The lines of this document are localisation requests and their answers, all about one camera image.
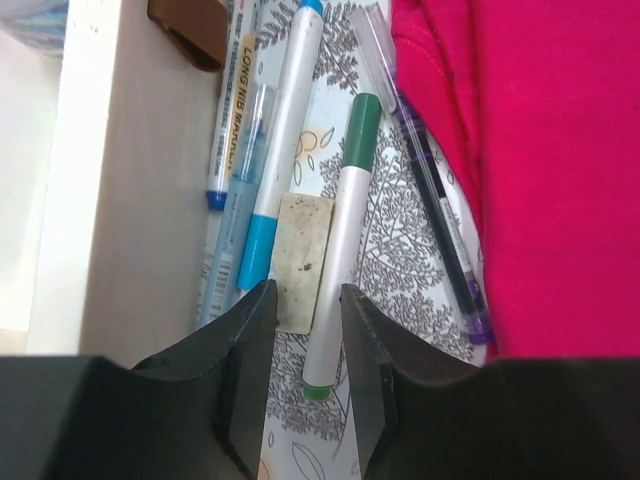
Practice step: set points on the magenta cloth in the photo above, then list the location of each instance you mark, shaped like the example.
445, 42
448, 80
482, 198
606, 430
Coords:
535, 105

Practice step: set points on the white marker cyan cap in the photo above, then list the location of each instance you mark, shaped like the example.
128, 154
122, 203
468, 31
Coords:
293, 94

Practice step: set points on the purple gel pen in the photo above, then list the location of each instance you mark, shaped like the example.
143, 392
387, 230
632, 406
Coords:
378, 52

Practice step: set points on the white bottom drawer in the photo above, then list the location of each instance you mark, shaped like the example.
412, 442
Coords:
104, 161

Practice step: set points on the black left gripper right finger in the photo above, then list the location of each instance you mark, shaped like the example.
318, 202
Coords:
420, 413

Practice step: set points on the dirty white flat eraser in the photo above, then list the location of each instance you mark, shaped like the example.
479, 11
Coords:
297, 260

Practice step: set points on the light blue gel pen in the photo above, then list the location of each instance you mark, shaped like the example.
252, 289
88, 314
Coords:
221, 291

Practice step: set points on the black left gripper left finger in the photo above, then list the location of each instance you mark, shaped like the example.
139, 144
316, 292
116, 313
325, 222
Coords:
195, 410

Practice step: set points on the blue long nib marker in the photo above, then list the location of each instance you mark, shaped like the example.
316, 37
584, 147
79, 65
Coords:
234, 89

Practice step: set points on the white marker green cap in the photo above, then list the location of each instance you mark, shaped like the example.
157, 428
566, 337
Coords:
340, 260

